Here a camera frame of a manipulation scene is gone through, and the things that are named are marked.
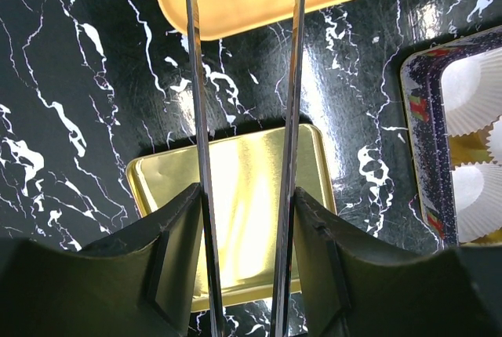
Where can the paper cup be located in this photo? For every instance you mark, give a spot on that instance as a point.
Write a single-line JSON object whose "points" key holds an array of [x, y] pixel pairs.
{"points": [[471, 92], [494, 142], [477, 200]]}

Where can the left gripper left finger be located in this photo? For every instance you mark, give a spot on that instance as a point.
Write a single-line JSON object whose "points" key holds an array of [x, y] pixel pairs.
{"points": [[138, 281]]}

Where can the top left paper cup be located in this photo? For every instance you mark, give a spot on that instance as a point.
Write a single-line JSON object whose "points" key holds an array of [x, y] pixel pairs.
{"points": [[471, 92]]}

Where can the decorated cookie tin box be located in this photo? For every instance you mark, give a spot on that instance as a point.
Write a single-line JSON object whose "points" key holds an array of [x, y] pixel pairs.
{"points": [[436, 153]]}

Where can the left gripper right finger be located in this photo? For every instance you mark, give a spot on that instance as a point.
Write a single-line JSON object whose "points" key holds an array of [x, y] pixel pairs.
{"points": [[354, 284]]}

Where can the centre paper cup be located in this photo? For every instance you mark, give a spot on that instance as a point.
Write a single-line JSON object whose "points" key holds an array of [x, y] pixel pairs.
{"points": [[494, 142]]}

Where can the bottom left paper cup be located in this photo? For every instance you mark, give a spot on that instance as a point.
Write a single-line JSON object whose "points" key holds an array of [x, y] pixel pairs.
{"points": [[477, 200]]}

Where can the gold tin lid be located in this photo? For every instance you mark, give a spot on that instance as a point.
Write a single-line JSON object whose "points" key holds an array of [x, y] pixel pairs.
{"points": [[246, 177]]}

